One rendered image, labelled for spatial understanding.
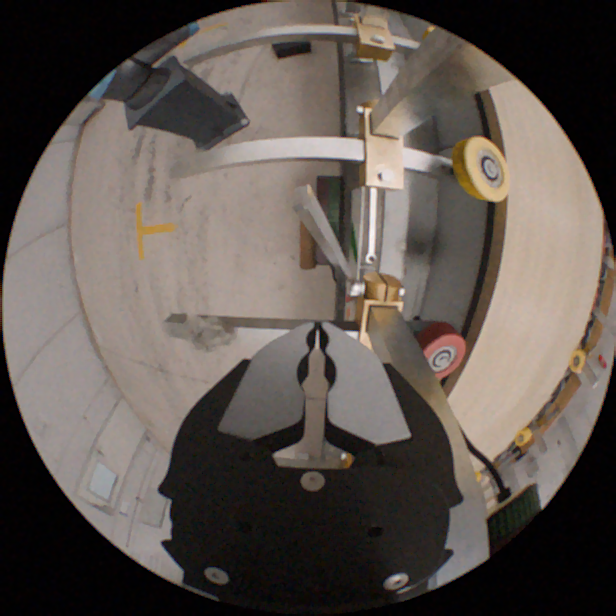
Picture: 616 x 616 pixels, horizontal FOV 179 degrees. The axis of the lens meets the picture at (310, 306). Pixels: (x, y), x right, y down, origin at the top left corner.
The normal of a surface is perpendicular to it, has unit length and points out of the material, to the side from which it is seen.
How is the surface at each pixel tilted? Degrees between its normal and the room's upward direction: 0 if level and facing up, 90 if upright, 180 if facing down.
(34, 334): 90
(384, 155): 0
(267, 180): 0
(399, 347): 90
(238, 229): 0
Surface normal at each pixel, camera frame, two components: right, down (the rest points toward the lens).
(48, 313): 1.00, 0.09
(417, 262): -0.04, 0.45
